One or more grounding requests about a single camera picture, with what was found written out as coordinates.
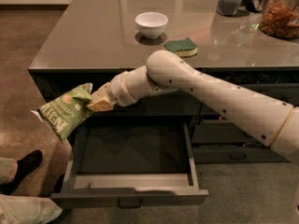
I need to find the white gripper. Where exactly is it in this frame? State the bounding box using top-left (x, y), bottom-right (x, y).
top-left (87, 72), bottom-right (137, 112)

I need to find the green jalapeno chip bag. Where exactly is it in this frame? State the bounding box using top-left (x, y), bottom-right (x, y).
top-left (32, 83), bottom-right (93, 142)

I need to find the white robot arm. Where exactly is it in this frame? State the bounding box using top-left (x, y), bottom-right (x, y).
top-left (88, 50), bottom-right (299, 163)

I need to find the open grey middle drawer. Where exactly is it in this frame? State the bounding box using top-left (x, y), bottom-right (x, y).
top-left (51, 123), bottom-right (208, 209)

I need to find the grey top left drawer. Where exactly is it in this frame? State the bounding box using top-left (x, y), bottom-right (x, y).
top-left (51, 89), bottom-right (206, 119)

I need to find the grey middle right drawer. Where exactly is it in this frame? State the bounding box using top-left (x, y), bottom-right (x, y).
top-left (192, 115), bottom-right (255, 145)

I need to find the grey bottom right drawer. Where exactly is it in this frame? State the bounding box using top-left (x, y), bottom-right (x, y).
top-left (192, 144), bottom-right (288, 163)

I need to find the white ceramic bowl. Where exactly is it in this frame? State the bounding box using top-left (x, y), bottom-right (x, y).
top-left (135, 12), bottom-right (168, 39)

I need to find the black shoe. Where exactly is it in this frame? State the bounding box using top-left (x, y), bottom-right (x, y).
top-left (0, 149), bottom-right (43, 195)

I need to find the green yellow sponge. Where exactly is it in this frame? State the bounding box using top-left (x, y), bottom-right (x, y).
top-left (164, 37), bottom-right (198, 57)

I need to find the beige trouser leg upper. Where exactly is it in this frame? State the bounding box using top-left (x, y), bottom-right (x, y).
top-left (0, 157), bottom-right (18, 185)

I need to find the beige trouser leg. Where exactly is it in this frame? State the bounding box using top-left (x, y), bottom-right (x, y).
top-left (0, 194), bottom-right (63, 224)
top-left (0, 157), bottom-right (18, 185)

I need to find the beige trouser leg lower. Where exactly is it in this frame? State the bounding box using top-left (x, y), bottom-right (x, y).
top-left (0, 194), bottom-right (63, 224)

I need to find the glass jar with snacks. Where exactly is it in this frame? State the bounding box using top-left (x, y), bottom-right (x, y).
top-left (259, 0), bottom-right (299, 39)

